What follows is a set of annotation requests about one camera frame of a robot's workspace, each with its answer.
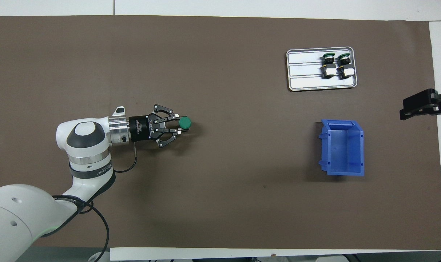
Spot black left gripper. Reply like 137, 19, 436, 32
129, 104, 180, 148

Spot green push button switch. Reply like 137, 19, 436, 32
321, 52, 335, 79
337, 53, 355, 79
177, 116, 192, 132

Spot blue plastic bin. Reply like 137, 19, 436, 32
318, 119, 365, 177

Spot brown table mat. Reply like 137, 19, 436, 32
0, 15, 441, 251

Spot silver metal tray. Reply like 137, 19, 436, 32
286, 47, 358, 91

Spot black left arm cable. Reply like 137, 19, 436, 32
53, 142, 138, 262

